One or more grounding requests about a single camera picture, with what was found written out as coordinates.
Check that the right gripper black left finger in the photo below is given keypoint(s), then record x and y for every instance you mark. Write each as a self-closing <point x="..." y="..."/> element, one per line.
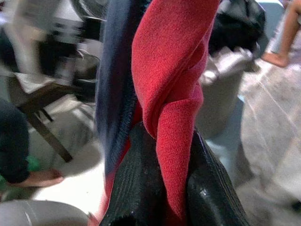
<point x="138" y="183"/>

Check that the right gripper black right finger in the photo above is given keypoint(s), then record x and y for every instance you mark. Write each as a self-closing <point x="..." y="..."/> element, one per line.
<point x="211" y="197"/>

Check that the red and navy fleece garment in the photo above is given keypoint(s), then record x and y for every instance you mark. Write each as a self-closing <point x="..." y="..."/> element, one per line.
<point x="169" y="58"/>

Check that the black t-shirt grey print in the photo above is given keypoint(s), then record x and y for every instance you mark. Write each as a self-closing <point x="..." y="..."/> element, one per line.
<point x="237" y="26"/>

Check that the grey plastic laundry bucket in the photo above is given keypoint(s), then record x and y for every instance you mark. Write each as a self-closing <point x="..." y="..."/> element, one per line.
<point x="218" y="103"/>

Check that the dark wooden stool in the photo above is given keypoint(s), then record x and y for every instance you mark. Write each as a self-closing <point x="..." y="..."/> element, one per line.
<point x="49" y="137"/>

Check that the person in dark clothes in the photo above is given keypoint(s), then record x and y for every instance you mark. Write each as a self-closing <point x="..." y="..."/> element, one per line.
<point x="11" y="141"/>

